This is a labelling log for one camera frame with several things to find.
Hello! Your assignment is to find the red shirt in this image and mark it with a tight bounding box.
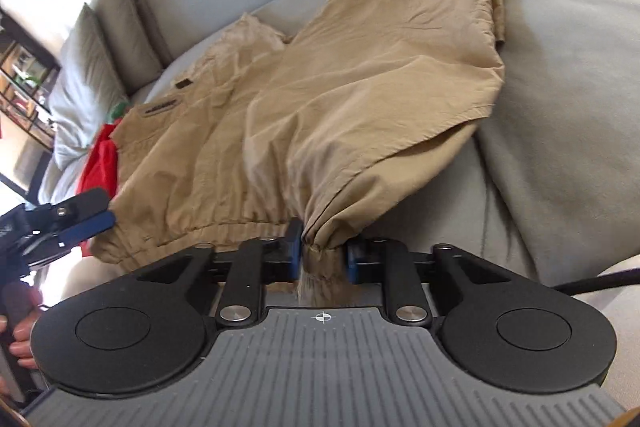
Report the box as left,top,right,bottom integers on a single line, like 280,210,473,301
76,118,124,258

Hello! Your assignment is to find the khaki jacket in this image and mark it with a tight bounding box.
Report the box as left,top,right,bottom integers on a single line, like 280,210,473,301
90,0,504,306

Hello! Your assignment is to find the person's left hand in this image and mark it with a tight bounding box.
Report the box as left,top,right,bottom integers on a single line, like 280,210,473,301
1,281,42,401

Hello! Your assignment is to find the green massage hammer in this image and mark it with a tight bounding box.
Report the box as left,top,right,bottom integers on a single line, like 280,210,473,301
108,101,131,124

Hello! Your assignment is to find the front grey back pillow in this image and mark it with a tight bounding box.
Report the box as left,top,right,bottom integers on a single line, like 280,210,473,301
49,5,129,170

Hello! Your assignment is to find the grey pillow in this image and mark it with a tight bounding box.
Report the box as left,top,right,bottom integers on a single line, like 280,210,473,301
49,5,129,170
90,0,163,95

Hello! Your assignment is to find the black bookshelf with books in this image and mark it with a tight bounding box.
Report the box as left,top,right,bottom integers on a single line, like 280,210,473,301
1,10,61,150

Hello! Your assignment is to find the grey right seat cushion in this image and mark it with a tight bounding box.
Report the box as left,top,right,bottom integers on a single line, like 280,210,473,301
480,0,639,285

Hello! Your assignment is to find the rear grey back pillow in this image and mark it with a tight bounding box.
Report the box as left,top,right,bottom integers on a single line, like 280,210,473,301
90,0,163,95

